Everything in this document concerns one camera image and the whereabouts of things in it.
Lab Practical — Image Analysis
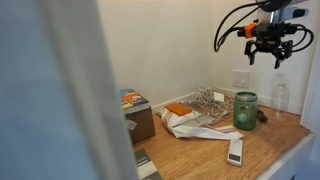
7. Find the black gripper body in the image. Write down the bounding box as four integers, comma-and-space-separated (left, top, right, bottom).
250, 31, 290, 53

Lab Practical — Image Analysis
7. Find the clear plastic bottle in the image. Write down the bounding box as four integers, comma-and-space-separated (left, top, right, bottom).
269, 73, 291, 123

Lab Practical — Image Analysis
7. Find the white power adapter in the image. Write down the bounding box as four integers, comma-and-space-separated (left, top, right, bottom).
213, 91, 225, 103

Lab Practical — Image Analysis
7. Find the green glass jar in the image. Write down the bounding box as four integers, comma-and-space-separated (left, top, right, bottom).
232, 91, 259, 131

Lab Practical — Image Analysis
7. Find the small black object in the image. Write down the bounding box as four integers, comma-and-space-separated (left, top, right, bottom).
256, 108, 269, 123

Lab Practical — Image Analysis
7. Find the white baseboard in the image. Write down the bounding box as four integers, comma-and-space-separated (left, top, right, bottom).
151, 87, 304, 116

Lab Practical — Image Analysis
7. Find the orange flat box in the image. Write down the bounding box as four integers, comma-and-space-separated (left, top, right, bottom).
164, 102, 193, 117

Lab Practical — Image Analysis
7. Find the white red striped plastic bag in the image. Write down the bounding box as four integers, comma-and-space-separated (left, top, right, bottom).
161, 108, 245, 141

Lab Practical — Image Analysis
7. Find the white remote control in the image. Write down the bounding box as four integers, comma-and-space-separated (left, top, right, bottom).
226, 138, 244, 167

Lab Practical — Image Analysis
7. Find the white table edge trim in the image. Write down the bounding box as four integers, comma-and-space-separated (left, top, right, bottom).
255, 132, 316, 180

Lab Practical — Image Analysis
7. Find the colourful book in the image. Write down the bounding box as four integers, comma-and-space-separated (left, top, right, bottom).
118, 88, 150, 110

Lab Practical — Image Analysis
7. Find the brown cardboard box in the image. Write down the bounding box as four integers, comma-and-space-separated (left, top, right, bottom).
123, 103, 156, 146

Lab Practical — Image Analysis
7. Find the white paper tag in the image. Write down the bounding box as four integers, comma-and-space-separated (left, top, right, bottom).
125, 119, 138, 131

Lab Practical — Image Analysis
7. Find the grey booklet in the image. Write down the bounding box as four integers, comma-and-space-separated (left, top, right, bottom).
134, 149, 163, 180

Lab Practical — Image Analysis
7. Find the white blurry foreground panel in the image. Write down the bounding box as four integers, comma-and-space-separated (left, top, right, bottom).
0, 0, 139, 180

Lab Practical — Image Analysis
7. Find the black wrist camera orange mount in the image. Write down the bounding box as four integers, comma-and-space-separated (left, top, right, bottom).
236, 22, 299, 40

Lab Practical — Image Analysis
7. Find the white wall outlet plate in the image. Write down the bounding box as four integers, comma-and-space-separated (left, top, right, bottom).
231, 69, 251, 89

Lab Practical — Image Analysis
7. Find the thin black camera cable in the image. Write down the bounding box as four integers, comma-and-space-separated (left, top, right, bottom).
290, 23, 315, 53

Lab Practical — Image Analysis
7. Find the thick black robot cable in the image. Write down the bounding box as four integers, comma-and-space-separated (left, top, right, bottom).
213, 0, 273, 53

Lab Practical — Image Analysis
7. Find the white door frame moulding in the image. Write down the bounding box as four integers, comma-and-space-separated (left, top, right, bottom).
299, 36, 320, 138

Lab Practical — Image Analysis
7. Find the white tangled cable bundle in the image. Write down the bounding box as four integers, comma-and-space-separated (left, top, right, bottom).
181, 84, 236, 125

